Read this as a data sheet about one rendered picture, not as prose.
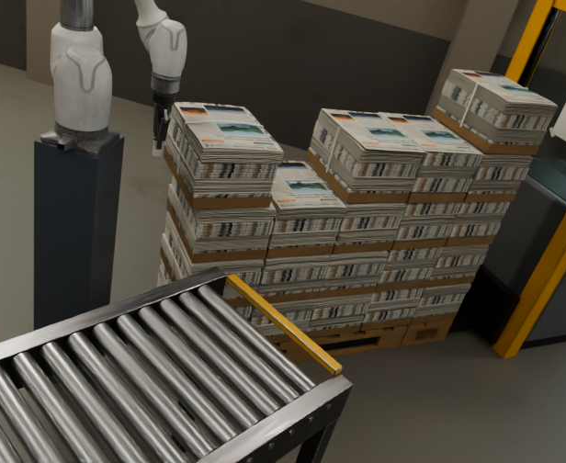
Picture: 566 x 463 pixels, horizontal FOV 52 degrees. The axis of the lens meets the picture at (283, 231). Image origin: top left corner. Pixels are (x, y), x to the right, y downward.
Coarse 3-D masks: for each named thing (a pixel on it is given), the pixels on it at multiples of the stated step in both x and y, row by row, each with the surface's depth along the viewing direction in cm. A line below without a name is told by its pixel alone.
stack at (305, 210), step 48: (288, 192) 219; (192, 240) 204; (240, 240) 208; (288, 240) 218; (336, 240) 230; (384, 240) 240; (288, 288) 233; (336, 288) 245; (336, 336) 265; (384, 336) 278
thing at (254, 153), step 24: (192, 144) 190; (216, 144) 184; (240, 144) 188; (264, 144) 193; (192, 168) 189; (216, 168) 187; (240, 168) 191; (264, 168) 194; (192, 192) 191; (216, 192) 192; (240, 192) 196; (264, 192) 200
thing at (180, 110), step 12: (180, 108) 202; (192, 108) 204; (204, 108) 207; (216, 108) 210; (228, 108) 213; (240, 108) 216; (180, 120) 200; (240, 120) 206; (252, 120) 209; (168, 132) 211; (180, 132) 199; (168, 144) 211
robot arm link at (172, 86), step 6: (156, 78) 179; (162, 78) 178; (168, 78) 179; (174, 78) 180; (180, 78) 183; (156, 84) 180; (162, 84) 180; (168, 84) 180; (174, 84) 181; (156, 90) 181; (162, 90) 181; (168, 90) 181; (174, 90) 182
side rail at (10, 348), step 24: (168, 288) 160; (192, 288) 163; (216, 288) 171; (96, 312) 146; (120, 312) 148; (24, 336) 134; (48, 336) 136; (120, 336) 152; (0, 360) 127; (72, 360) 143
